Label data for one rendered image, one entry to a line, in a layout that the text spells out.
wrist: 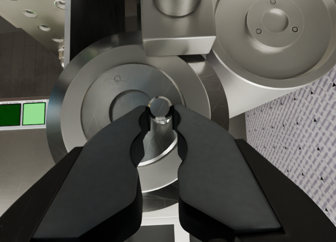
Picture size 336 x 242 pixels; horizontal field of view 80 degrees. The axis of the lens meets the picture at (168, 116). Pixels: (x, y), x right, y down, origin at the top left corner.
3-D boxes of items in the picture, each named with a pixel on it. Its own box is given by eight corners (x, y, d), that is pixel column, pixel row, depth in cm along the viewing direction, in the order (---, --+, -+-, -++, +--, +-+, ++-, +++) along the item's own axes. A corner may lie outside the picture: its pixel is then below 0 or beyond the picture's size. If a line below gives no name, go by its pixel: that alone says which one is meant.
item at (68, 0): (72, -110, 20) (69, 70, 17) (125, 27, 43) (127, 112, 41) (67, -110, 20) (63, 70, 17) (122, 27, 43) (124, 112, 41)
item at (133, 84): (87, 57, 15) (189, 65, 15) (97, 67, 17) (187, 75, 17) (71, 161, 14) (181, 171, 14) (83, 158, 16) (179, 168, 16)
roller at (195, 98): (203, 38, 16) (218, 187, 15) (182, 103, 42) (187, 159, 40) (59, 49, 16) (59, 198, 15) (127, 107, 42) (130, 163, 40)
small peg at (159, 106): (167, 123, 11) (143, 115, 11) (168, 127, 14) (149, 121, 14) (175, 100, 11) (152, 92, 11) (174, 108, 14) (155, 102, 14)
